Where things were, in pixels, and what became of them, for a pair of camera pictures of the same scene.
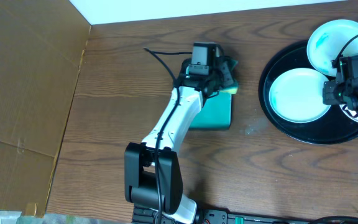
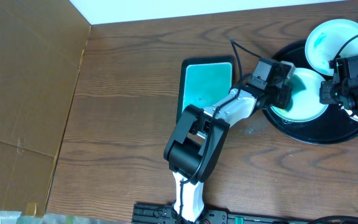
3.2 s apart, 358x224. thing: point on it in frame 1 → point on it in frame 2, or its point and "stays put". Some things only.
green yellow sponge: x=234 y=88 → x=296 y=84
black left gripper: x=226 y=73 → x=284 y=96
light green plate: x=328 y=38 stays put
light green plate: x=296 y=95 stays put
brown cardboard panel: x=31 y=52 stays put
